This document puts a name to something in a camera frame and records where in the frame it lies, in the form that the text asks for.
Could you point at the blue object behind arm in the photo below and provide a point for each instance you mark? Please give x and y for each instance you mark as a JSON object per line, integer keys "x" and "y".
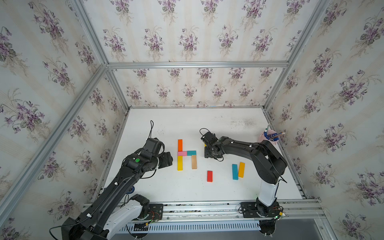
{"x": 131, "y": 190}

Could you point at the white vent grille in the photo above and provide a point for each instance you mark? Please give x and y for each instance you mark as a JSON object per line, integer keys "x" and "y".
{"x": 192, "y": 227}

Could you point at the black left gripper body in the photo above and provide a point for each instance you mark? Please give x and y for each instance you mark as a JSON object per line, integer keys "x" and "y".
{"x": 164, "y": 161}

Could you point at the aluminium front rail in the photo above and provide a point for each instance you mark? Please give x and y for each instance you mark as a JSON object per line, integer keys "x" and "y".
{"x": 217, "y": 211}

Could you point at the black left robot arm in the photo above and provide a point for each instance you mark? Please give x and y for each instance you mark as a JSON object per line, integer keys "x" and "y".
{"x": 101, "y": 220}

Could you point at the natural wood block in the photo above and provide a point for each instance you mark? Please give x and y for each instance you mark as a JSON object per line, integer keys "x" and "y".
{"x": 194, "y": 162}

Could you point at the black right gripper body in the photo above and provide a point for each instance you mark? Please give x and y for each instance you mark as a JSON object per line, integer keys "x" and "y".
{"x": 208, "y": 153}

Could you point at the pink block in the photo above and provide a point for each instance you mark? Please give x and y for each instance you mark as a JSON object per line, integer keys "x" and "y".
{"x": 183, "y": 153}

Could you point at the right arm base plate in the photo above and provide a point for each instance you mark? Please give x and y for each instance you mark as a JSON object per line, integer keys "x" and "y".
{"x": 258, "y": 210}

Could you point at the teal block group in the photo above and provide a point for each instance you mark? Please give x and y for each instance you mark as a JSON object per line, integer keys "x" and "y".
{"x": 235, "y": 172}
{"x": 191, "y": 153}

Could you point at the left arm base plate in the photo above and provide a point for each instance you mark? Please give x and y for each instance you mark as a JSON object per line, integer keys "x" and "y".
{"x": 152, "y": 212}

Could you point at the pink pen cup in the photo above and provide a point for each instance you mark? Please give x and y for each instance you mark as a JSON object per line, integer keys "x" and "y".
{"x": 270, "y": 136}

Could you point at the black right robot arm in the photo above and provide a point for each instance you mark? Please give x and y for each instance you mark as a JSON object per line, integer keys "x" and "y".
{"x": 269, "y": 164}

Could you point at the red block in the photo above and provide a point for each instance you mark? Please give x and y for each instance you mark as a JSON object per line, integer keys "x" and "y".
{"x": 209, "y": 176}

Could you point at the amber orange block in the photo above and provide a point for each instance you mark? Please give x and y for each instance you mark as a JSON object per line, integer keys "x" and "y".
{"x": 241, "y": 170}

